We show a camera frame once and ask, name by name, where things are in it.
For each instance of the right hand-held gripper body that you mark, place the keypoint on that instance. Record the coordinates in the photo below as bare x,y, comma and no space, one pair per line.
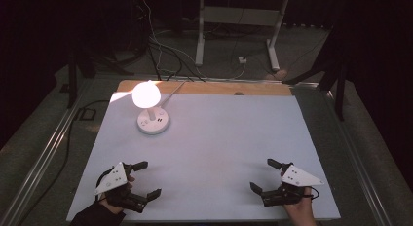
300,179

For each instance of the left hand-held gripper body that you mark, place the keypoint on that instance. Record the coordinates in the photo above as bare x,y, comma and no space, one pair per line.
112,180

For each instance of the person's left hand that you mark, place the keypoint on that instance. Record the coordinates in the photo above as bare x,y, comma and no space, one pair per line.
113,209

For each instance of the person's right hand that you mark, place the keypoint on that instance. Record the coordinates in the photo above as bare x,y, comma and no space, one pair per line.
303,213

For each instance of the pale blue table mat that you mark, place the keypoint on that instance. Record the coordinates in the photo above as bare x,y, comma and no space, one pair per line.
211,148

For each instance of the black floor socket plate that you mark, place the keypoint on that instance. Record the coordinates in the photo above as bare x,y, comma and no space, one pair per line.
87,114

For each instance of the white globe table lamp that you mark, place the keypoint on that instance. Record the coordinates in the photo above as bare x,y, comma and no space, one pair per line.
146,94

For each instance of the black metal stand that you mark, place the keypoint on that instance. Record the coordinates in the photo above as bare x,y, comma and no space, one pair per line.
339,86

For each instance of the white power plug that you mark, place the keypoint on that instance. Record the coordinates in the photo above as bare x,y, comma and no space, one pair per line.
242,60

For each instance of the aluminium frame rail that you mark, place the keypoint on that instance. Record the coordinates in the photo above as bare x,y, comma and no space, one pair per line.
357,154
42,154

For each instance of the white metal desk frame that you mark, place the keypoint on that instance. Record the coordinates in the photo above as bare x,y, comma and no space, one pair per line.
240,15

